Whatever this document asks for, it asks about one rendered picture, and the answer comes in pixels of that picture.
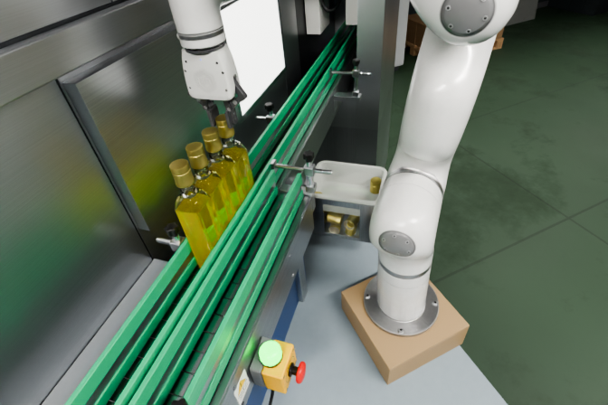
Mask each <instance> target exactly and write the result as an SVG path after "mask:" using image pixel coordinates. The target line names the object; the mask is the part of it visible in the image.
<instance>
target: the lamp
mask: <svg viewBox="0 0 608 405"><path fill-rule="evenodd" d="M259 356H260V360H261V364H262V365H263V366H264V367H266V368H274V367H276V366H278V365H279V364H280V362H281V360H282V357H283V353H282V350H281V348H280V345H279V344H278V343H277V342H275V341H268V342H265V343H264V344H263V345H262V346H261V348H260V351H259Z"/></svg>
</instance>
